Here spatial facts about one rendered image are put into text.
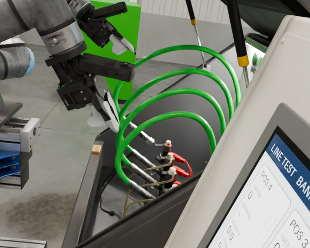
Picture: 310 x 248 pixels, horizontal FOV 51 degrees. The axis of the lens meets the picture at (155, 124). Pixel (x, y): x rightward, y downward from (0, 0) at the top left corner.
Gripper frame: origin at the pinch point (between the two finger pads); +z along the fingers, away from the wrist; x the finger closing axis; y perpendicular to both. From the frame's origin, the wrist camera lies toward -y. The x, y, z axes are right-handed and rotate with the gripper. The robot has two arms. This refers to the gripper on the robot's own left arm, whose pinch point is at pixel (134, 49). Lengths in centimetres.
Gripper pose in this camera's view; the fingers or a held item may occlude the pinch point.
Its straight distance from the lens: 111.1
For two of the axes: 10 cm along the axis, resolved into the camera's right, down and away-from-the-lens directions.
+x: -0.1, 1.4, -9.9
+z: 7.3, 6.7, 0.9
